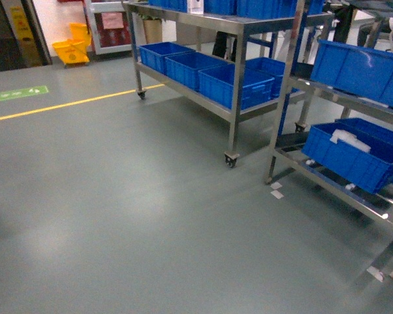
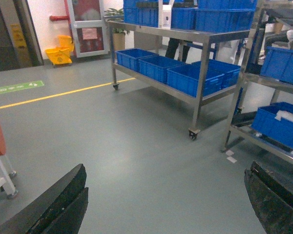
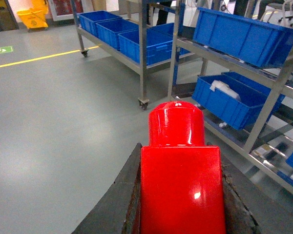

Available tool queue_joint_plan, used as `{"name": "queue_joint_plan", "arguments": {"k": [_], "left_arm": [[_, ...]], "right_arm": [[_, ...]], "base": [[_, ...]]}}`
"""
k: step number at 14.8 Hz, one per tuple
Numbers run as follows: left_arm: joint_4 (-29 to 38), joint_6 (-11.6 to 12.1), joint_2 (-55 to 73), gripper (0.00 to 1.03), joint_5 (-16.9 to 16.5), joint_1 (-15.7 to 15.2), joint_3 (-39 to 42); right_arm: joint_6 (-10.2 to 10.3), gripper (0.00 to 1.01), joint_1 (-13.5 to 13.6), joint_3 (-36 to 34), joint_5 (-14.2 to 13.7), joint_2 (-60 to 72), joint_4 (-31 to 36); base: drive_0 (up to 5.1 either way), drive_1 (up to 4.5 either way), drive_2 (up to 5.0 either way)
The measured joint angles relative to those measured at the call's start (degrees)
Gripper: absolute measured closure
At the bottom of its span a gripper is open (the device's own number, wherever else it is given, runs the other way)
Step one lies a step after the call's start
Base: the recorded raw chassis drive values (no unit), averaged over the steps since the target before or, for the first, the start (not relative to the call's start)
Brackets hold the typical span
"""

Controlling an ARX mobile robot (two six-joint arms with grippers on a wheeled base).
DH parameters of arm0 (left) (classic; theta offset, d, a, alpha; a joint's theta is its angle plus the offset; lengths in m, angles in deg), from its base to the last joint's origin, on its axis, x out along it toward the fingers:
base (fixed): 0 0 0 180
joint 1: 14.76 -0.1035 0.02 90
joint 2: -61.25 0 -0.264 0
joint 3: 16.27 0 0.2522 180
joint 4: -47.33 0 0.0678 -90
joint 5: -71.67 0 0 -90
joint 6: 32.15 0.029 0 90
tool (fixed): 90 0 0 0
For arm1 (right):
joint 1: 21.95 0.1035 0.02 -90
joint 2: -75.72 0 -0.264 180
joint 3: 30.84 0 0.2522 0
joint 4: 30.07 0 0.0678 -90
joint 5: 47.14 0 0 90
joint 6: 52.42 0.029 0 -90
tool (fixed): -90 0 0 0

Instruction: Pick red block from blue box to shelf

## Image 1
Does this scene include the steel rack frame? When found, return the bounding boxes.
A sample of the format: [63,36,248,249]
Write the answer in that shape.
[264,0,393,288]

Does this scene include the yellow mop bucket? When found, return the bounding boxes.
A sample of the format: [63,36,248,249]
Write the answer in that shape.
[52,23,92,67]

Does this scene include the steel shelf cart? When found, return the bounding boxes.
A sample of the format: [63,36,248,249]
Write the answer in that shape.
[121,1,331,168]

